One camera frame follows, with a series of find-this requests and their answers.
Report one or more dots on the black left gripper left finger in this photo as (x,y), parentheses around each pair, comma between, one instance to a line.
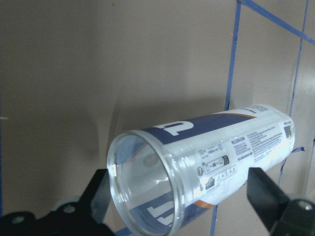
(81,218)

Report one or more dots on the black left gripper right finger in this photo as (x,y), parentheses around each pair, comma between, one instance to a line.
(280,214)

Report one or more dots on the clear tennis ball can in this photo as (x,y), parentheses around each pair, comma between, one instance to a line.
(165,176)

